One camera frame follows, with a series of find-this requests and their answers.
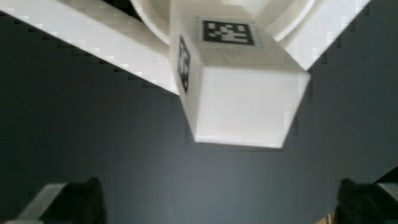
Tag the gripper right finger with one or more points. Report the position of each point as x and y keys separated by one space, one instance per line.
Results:
x=366 y=205

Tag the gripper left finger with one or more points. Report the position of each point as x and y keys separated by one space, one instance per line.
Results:
x=66 y=204

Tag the white round stool seat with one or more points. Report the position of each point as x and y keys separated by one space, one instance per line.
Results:
x=160 y=20

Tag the white U-shaped fence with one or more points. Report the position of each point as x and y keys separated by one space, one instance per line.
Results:
x=93 y=26

